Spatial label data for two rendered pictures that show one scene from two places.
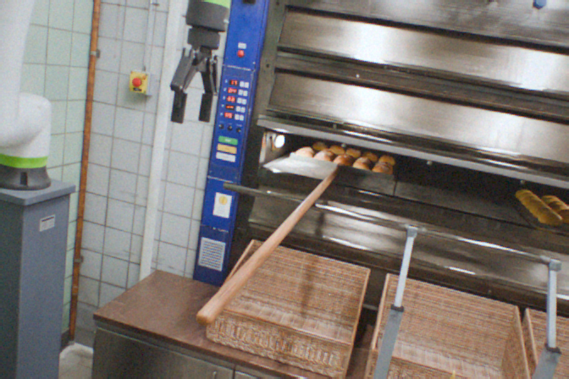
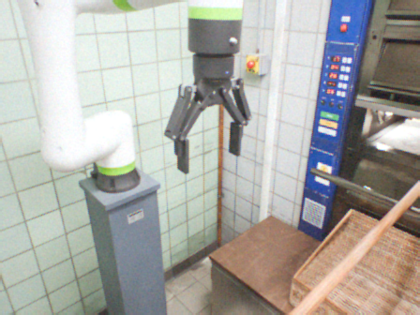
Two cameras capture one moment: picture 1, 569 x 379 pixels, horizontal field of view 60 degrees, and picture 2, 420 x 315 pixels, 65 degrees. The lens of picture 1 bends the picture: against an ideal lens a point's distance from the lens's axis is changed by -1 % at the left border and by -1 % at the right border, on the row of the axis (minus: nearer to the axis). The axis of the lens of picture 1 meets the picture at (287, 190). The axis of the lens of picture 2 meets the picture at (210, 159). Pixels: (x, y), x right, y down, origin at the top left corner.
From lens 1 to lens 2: 0.71 m
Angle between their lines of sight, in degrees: 35
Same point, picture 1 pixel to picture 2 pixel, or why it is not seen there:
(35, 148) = (116, 159)
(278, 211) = (380, 187)
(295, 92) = (407, 65)
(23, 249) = (113, 240)
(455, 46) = not seen: outside the picture
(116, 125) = not seen: hidden behind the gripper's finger
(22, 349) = (127, 303)
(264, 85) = (369, 59)
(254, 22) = not seen: outside the picture
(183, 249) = (291, 202)
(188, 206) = (294, 170)
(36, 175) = (122, 180)
